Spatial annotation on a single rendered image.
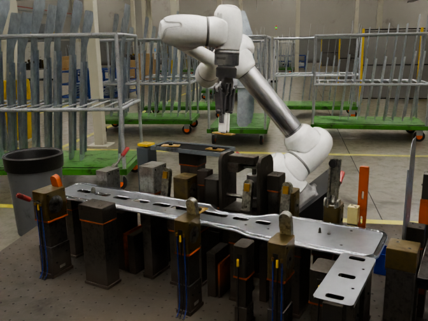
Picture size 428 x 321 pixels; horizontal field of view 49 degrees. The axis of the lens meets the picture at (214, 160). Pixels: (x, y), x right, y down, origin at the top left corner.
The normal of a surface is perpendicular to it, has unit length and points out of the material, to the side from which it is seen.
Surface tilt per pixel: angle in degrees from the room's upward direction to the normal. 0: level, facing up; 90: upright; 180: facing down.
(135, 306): 0
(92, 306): 0
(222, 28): 88
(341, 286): 0
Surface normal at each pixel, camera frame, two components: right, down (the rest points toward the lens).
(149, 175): -0.48, 0.22
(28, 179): 0.17, 0.28
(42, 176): 0.58, 0.23
